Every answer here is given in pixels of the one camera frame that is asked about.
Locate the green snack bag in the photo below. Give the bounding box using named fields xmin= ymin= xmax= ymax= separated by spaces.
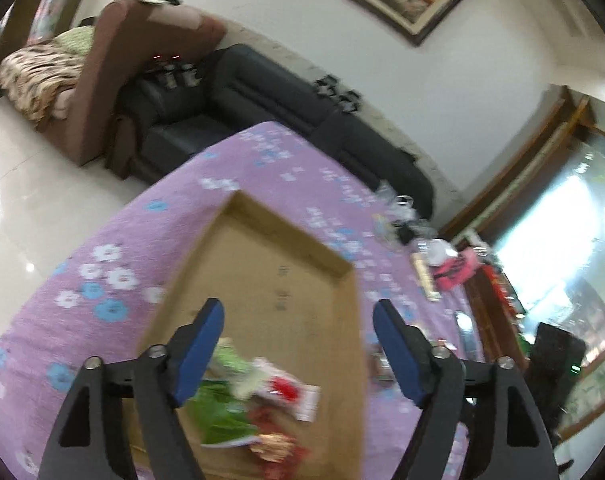
xmin=185 ymin=379 xmax=258 ymax=448

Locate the white red snack packet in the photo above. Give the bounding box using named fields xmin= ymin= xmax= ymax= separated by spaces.
xmin=252 ymin=358 xmax=321 ymax=422

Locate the purple floral tablecloth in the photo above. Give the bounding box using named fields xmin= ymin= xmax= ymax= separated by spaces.
xmin=0 ymin=124 xmax=469 ymax=479

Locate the white round container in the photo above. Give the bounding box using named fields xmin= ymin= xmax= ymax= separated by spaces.
xmin=423 ymin=238 xmax=459 ymax=268

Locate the leopard print blanket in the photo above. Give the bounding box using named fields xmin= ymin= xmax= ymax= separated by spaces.
xmin=0 ymin=42 xmax=84 ymax=124

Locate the clear nut snack bag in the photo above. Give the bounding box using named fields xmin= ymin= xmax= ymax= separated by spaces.
xmin=209 ymin=338 xmax=254 ymax=382

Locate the black leather sofa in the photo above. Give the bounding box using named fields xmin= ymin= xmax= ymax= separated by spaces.
xmin=106 ymin=44 xmax=436 ymax=219

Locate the cream tube package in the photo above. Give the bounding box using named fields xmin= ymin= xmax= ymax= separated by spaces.
xmin=411 ymin=252 xmax=441 ymax=302

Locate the pink box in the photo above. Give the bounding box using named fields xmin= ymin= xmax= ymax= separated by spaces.
xmin=431 ymin=247 xmax=482 ymax=292

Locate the dark red snack bag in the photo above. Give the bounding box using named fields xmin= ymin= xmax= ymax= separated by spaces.
xmin=249 ymin=406 xmax=309 ymax=480

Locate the black smartphone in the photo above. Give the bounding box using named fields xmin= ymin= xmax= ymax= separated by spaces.
xmin=455 ymin=311 xmax=476 ymax=354

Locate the brown armchair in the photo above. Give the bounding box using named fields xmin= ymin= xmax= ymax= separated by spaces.
xmin=38 ymin=0 xmax=226 ymax=166

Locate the cardboard tray box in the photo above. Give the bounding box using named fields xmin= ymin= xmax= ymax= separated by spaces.
xmin=138 ymin=192 xmax=367 ymax=479

